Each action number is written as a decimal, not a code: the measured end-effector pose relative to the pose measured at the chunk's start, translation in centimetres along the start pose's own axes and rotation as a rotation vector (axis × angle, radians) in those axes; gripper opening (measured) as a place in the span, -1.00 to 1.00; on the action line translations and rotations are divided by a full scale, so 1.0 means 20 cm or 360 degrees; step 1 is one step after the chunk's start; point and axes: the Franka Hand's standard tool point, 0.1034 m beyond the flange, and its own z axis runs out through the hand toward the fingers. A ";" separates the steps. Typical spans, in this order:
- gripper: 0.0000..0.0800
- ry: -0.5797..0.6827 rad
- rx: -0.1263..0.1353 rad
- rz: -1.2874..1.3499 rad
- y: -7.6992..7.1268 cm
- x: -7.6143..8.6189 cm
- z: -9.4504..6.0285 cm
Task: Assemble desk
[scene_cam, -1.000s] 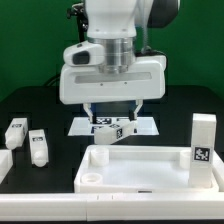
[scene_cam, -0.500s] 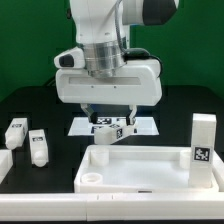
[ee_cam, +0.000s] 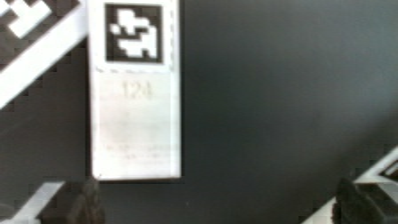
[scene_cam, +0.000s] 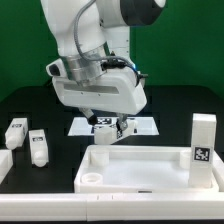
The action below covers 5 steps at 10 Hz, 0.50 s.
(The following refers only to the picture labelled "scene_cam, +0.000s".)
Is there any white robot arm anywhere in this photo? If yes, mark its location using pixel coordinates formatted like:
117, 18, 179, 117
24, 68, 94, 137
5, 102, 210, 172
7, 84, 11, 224
40, 0, 166, 131

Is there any white marker plate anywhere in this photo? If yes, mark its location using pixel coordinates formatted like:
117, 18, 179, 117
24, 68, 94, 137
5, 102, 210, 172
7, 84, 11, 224
68, 117, 159, 136

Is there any white left corner block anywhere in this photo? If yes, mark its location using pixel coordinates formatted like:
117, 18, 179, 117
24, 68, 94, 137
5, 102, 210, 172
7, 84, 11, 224
0, 149, 13, 184

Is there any white front rail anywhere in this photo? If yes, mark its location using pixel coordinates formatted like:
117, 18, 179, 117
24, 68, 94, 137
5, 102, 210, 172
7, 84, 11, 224
0, 192, 224, 221

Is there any white desk top tray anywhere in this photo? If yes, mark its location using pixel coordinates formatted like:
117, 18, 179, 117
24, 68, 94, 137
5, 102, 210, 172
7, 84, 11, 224
74, 145, 224, 193

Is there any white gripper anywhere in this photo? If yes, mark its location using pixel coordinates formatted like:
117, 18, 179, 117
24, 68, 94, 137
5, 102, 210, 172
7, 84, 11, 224
46, 59, 147, 132

